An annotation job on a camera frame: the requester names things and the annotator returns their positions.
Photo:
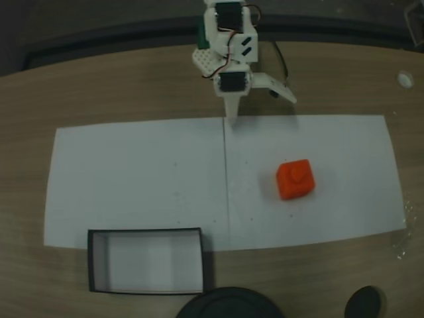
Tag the small white round cap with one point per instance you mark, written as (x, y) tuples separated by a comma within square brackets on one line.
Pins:
[(404, 79)]

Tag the green table clamp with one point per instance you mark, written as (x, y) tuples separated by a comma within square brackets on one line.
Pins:
[(202, 38)]

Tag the dark brown open box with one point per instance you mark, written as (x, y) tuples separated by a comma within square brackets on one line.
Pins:
[(149, 258)]

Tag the white paper sheet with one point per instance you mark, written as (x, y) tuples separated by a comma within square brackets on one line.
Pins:
[(132, 179), (331, 142)]

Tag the grey desk partition panel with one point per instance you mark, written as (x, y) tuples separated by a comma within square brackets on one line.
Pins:
[(116, 43)]

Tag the orange cube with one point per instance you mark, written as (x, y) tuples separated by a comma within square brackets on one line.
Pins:
[(295, 180)]

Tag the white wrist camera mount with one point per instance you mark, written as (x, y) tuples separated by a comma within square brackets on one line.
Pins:
[(275, 84)]

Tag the black round-base stand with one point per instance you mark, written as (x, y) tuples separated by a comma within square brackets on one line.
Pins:
[(228, 304)]

